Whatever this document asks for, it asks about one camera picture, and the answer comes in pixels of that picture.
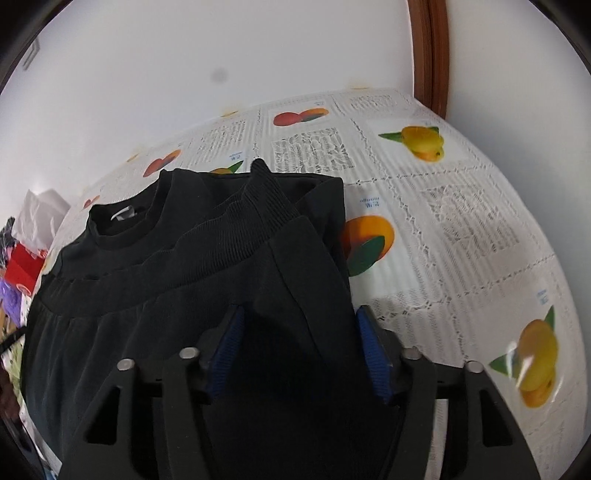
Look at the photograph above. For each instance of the white plastic bag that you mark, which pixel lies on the white plastic bag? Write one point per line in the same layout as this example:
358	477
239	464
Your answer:
41	217

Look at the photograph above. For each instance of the brown wooden door frame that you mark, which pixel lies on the brown wooden door frame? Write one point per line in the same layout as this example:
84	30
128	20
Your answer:
431	50

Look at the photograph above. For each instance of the black sweatshirt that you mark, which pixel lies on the black sweatshirt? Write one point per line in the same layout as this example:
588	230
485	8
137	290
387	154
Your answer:
184	286

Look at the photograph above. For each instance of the red cardboard box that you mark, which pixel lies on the red cardboard box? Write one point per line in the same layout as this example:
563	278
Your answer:
25	270

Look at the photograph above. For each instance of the fruit print tablecloth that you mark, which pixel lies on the fruit print tablecloth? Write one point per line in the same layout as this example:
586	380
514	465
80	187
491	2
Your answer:
461	230

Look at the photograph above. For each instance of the grey wall plate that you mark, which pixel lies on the grey wall plate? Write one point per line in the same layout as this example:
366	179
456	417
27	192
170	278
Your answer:
30	54

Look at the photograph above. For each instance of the dark patterned bag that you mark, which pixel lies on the dark patterned bag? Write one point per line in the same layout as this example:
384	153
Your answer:
7	242

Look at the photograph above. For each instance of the purple bag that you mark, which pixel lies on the purple bag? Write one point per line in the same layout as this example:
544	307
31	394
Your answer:
14	302

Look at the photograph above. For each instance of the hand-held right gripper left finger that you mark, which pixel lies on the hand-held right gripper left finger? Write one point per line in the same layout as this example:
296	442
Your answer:
226	355

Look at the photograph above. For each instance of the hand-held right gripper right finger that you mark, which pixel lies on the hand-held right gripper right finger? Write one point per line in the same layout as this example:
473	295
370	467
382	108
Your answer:
374	355

